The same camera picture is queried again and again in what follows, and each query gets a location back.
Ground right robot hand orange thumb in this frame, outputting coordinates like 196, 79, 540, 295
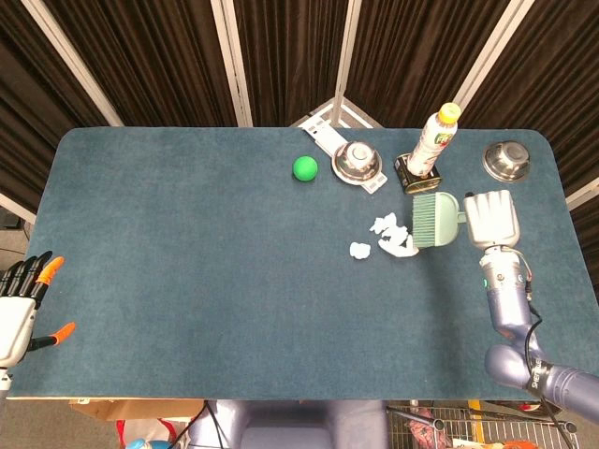
462, 190, 522, 249

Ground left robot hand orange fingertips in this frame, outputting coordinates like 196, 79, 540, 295
0, 251, 77, 369

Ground green ball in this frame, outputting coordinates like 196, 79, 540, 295
292, 154, 319, 182

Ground upturned steel bowl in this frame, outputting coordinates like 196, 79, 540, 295
331, 141, 383, 181
482, 140, 533, 182

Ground dark gold tin can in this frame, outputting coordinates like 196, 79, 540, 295
392, 152, 444, 196

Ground plastic bottle yellow cap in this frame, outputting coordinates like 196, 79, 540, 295
405, 101, 462, 178

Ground large white paper scrap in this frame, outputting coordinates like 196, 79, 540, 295
376, 223, 420, 258

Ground medium white paper scrap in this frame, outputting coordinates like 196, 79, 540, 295
369, 211, 399, 235

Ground brown cardboard box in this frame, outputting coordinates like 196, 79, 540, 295
69, 398, 206, 423

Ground red and white bag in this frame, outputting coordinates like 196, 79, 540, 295
115, 417, 191, 449

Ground blue table cloth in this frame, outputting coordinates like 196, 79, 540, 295
7, 126, 599, 402

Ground white partition foot base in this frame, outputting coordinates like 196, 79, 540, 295
288, 96, 386, 130

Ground dark brown curtain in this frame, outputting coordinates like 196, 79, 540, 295
0, 0, 599, 235

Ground white partition post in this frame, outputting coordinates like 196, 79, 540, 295
332, 0, 364, 128
0, 191, 37, 225
19, 0, 124, 127
209, 0, 255, 127
564, 176, 599, 211
452, 0, 533, 118

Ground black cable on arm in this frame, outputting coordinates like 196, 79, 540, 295
522, 275, 580, 434

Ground metal wire basket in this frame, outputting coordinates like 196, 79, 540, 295
385, 400, 580, 449

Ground black cable at torso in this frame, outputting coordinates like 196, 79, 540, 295
175, 399, 221, 449

